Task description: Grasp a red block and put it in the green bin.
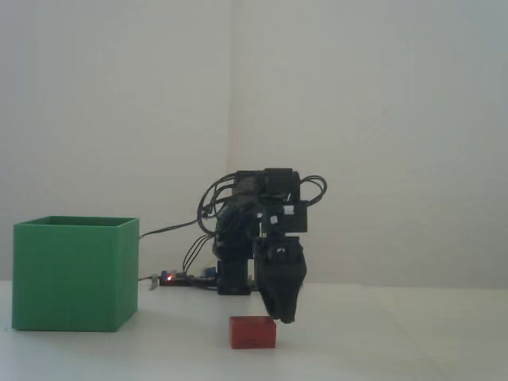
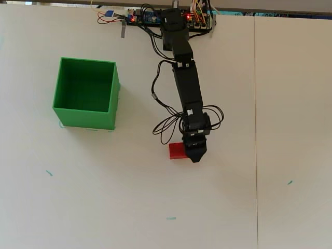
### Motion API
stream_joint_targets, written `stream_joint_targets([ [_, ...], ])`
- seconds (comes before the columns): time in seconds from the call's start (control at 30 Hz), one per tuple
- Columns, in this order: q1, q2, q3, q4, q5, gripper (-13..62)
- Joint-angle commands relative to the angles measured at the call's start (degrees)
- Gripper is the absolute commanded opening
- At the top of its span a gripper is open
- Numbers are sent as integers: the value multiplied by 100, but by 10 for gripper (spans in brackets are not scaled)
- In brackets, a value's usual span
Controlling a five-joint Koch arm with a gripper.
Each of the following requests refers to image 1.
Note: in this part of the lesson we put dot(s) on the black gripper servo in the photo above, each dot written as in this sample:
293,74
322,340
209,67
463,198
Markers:
287,220

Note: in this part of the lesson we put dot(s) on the red rectangular block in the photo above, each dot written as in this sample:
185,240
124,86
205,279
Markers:
252,333

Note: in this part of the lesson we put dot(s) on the green square plastic bin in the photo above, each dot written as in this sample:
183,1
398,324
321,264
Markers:
67,278

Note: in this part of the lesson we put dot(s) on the blue electronics board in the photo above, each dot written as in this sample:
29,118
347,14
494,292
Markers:
178,281

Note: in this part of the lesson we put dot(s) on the grey table clamp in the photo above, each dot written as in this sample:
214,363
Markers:
152,283

